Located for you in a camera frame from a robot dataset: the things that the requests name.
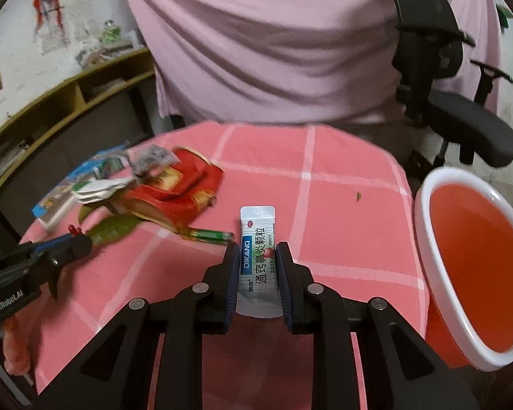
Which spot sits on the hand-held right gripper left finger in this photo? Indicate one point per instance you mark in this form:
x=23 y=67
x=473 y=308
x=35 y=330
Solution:
x=232 y=282

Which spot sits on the green stick packet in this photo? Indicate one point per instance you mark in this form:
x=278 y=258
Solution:
x=209 y=235

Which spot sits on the wooden shelf unit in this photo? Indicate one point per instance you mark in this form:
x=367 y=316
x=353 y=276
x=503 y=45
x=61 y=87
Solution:
x=64 y=94

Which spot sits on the green wrapper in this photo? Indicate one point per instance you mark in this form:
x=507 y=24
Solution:
x=111 y=228

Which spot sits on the pink hanging sheet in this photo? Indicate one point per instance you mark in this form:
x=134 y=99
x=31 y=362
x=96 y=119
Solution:
x=260 y=42

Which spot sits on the pink checked tablecloth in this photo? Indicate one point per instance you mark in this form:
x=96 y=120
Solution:
x=325 y=230

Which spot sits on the red hanging wall ornament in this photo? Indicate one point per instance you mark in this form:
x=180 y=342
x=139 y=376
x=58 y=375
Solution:
x=47 y=4

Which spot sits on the blue printed packet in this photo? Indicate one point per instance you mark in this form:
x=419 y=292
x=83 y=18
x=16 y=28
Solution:
x=51 y=205

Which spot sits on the white crumpled wrapper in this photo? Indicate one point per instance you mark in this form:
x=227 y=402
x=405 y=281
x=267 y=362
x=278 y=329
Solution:
x=94 y=190

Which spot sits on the silver crumpled wrapper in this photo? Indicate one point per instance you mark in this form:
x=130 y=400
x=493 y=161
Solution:
x=154 y=156

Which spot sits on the person's left hand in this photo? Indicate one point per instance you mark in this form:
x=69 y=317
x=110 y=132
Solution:
x=17 y=350

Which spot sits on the small red plastic piece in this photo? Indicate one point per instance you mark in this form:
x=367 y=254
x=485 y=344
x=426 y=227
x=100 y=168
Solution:
x=73 y=229

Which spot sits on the green patterned bottle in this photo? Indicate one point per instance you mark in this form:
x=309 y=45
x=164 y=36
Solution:
x=110 y=33

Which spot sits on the red flattened carton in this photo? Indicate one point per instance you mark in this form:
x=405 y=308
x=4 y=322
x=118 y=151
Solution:
x=184 y=196

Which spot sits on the red bin with white rim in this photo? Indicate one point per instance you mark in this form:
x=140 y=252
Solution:
x=470 y=256

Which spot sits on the black office chair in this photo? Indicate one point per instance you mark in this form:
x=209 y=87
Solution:
x=466 y=124

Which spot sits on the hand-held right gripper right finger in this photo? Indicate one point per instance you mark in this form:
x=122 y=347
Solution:
x=284 y=282

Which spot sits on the white medicine sachet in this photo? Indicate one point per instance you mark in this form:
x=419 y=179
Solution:
x=256 y=239

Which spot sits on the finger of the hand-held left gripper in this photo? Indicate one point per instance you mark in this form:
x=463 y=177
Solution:
x=68 y=247

